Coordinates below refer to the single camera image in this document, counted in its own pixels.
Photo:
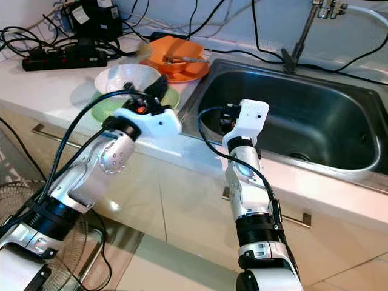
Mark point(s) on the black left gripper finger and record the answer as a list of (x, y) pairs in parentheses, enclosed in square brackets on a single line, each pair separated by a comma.
[(159, 88)]

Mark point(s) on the white translucent bowl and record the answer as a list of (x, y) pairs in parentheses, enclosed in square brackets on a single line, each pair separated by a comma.
[(115, 82)]

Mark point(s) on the green plastic plate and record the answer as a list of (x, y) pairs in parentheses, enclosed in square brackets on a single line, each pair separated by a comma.
[(102, 109)]

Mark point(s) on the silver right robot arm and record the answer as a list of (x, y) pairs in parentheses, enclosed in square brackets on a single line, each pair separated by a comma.
[(248, 194)]

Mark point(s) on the white kitchen cabinet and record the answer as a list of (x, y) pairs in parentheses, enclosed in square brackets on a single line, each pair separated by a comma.
[(188, 212)]

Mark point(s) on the orange plastic plate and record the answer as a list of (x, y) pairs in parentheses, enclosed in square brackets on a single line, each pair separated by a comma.
[(188, 76)]

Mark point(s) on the metal spoon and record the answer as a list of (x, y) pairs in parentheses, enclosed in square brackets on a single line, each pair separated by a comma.
[(185, 59)]

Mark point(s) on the stainless steel sink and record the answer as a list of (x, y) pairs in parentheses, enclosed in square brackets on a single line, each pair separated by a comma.
[(309, 115)]

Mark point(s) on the black power adapter box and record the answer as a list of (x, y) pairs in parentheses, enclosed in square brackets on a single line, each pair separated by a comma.
[(97, 27)]

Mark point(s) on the black power strip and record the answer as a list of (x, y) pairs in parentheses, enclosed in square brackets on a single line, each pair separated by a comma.
[(60, 60)]

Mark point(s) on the dark metal faucet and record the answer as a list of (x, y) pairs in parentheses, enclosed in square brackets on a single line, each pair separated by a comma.
[(303, 36)]

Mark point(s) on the grey floor fan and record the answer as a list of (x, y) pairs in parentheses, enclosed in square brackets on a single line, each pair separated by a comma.
[(18, 194)]

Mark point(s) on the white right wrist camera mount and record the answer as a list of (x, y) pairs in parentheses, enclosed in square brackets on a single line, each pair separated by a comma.
[(254, 118)]

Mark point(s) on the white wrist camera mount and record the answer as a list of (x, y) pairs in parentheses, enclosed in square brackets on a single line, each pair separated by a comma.
[(254, 118), (154, 124)]

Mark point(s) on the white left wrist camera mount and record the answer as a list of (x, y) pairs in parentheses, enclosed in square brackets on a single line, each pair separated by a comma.
[(154, 124)]

